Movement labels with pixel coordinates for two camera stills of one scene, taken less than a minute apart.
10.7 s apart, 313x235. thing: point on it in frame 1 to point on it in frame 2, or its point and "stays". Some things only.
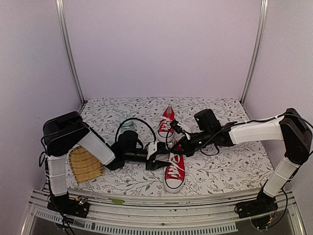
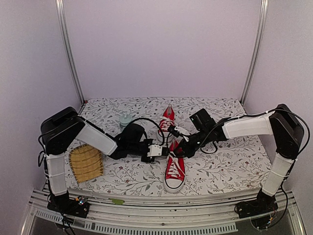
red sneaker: x=175 y=175 stays
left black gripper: x=158 y=164 to x=152 y=159
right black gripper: x=187 y=150 stays
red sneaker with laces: x=165 y=133 stays
